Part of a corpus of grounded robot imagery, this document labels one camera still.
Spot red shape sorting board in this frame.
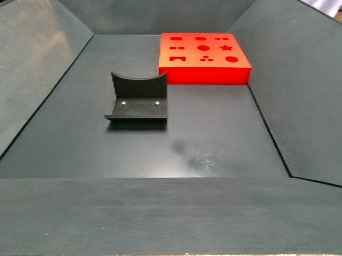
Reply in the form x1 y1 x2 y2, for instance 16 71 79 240
159 33 252 85

